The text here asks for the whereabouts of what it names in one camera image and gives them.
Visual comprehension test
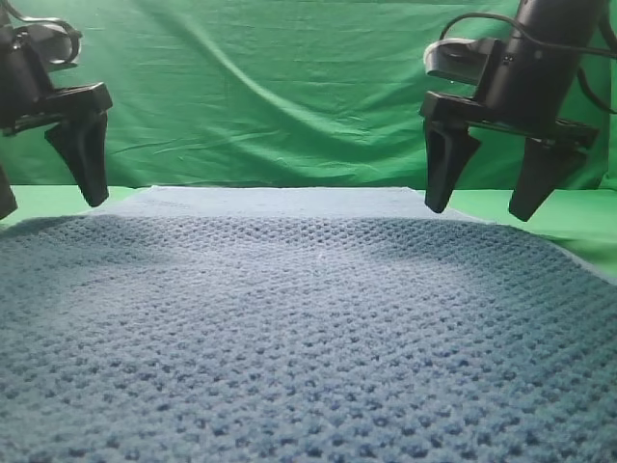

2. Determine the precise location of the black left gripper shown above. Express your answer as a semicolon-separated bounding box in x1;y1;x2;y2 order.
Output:
0;27;113;220

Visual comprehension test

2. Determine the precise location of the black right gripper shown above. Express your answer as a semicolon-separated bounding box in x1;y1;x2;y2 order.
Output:
420;23;599;222

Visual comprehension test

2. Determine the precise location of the blue waffle-weave towel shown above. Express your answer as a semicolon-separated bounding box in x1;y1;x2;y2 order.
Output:
1;190;616;462

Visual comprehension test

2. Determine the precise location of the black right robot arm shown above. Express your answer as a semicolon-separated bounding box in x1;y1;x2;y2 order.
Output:
419;1;612;221

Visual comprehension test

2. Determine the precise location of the green backdrop cloth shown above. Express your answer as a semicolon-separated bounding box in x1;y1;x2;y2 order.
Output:
0;0;617;191

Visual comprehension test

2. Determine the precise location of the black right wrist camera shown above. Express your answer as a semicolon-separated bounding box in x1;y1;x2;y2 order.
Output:
423;38;504;101

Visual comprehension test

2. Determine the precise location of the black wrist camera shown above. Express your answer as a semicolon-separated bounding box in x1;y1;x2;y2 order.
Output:
423;38;504;101
15;23;82;72

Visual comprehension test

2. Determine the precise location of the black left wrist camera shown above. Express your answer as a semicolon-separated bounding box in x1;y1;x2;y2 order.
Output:
15;23;82;72

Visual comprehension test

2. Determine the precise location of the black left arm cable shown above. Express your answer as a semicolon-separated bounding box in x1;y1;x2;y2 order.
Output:
3;0;83;66

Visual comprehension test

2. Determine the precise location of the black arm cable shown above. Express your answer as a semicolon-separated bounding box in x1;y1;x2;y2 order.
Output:
3;0;83;66
437;0;617;116

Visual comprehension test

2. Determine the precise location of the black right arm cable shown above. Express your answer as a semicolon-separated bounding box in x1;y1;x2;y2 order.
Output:
437;0;617;116

